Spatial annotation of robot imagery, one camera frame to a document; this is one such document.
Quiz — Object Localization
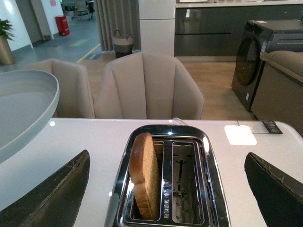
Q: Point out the beige chair on left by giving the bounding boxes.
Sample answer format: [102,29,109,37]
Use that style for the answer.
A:
[22,59,95,119]

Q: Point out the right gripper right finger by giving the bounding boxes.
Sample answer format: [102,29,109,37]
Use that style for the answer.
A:
[244,152,303,227]

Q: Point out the light blue round plate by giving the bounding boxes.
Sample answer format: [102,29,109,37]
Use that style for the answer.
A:
[0,70,60,162]

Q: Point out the dark grey washing machine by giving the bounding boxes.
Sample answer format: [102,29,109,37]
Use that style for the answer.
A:
[232,19,303,112]

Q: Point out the beige chair on right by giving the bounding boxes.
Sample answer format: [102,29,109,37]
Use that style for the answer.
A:
[94,52,205,120]

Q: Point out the grey curtain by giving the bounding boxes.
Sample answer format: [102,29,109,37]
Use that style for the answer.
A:
[94,0,141,52]

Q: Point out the gold planter with plant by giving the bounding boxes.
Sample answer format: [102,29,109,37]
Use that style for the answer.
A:
[0,19,15,65]

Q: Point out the slice of bread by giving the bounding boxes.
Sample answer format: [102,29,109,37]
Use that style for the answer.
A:
[129,132,160,220]

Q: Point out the dark grey kitchen cabinet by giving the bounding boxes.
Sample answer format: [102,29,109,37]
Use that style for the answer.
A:
[174,0,303,60]

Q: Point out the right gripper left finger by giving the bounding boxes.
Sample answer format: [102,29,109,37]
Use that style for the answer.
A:
[0,150,90,227]

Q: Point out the woven laundry basket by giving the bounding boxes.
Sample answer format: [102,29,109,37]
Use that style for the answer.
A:
[112,30,134,58]

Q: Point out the white refrigerator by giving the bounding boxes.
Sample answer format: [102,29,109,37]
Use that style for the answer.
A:
[138,0,176,56]

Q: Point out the white and chrome toaster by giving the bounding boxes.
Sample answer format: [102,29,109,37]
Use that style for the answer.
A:
[105,125,231,227]

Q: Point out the beige chair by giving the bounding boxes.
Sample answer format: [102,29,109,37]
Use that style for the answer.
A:
[22,59,95,119]
[94,52,205,120]

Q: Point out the black label on table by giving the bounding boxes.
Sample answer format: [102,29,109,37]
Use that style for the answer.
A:
[262,121,282,134]

